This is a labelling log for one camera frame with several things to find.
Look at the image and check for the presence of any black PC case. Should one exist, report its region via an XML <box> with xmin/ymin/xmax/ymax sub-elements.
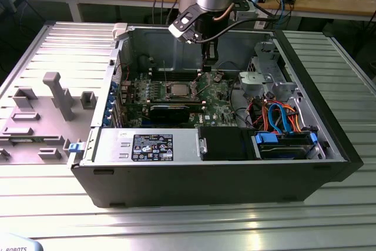
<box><xmin>70</xmin><ymin>21</ymin><xmax>364</xmax><ymax>209</ymax></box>

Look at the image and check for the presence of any silver power supply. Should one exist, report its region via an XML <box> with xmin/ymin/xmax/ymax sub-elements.
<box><xmin>95</xmin><ymin>128</ymin><xmax>203</xmax><ymax>166</ymax></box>

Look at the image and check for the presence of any blue data wire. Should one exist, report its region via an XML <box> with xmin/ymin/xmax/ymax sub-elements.
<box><xmin>267</xmin><ymin>102</ymin><xmax>294</xmax><ymax>136</ymax></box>

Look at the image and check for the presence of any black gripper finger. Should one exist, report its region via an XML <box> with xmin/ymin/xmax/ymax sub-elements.
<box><xmin>202</xmin><ymin>40</ymin><xmax>220</xmax><ymax>73</ymax></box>

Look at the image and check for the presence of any black graphics card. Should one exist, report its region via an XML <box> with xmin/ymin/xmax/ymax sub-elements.
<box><xmin>148</xmin><ymin>103</ymin><xmax>192</xmax><ymax>124</ymax></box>

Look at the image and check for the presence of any brown wrist cable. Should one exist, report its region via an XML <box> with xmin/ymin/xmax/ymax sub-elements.
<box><xmin>211</xmin><ymin>3</ymin><xmax>236</xmax><ymax>23</ymax></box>

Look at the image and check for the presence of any blue plastic clip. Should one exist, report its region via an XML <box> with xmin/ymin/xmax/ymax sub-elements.
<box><xmin>68</xmin><ymin>142</ymin><xmax>86</xmax><ymax>155</ymax></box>

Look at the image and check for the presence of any silver metal drive cage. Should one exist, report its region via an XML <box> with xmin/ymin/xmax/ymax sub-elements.
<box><xmin>253</xmin><ymin>41</ymin><xmax>297</xmax><ymax>101</ymax></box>

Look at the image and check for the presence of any grey round metal bracket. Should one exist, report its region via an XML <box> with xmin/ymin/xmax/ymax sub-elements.
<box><xmin>237</xmin><ymin>71</ymin><xmax>273</xmax><ymax>99</ymax></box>

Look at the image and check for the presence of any black camera cable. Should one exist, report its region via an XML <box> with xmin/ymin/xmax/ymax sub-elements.
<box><xmin>190</xmin><ymin>17</ymin><xmax>278</xmax><ymax>43</ymax></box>

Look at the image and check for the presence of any hard disk in blue carrier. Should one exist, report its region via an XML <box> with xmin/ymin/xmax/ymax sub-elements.
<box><xmin>254</xmin><ymin>132</ymin><xmax>320</xmax><ymax>160</ymax></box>

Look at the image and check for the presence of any grey parts rack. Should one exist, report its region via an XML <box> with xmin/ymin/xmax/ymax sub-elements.
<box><xmin>0</xmin><ymin>71</ymin><xmax>99</xmax><ymax>165</ymax></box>

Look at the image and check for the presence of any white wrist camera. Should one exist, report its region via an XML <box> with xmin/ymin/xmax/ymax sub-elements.
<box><xmin>167</xmin><ymin>5</ymin><xmax>198</xmax><ymax>43</ymax></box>

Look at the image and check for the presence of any green motherboard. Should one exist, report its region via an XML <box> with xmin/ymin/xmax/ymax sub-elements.
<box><xmin>119</xmin><ymin>70</ymin><xmax>237</xmax><ymax>130</ymax></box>

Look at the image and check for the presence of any silver CPU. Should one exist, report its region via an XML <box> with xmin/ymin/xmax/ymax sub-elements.
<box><xmin>172</xmin><ymin>83</ymin><xmax>192</xmax><ymax>96</ymax></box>

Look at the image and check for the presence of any blue network cable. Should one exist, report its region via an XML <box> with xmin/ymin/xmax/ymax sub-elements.
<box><xmin>278</xmin><ymin>0</ymin><xmax>290</xmax><ymax>27</ymax></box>

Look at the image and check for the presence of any orange wire bundle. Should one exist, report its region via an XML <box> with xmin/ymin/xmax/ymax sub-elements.
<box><xmin>249</xmin><ymin>99</ymin><xmax>270</xmax><ymax>131</ymax></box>
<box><xmin>286</xmin><ymin>104</ymin><xmax>308</xmax><ymax>133</ymax></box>

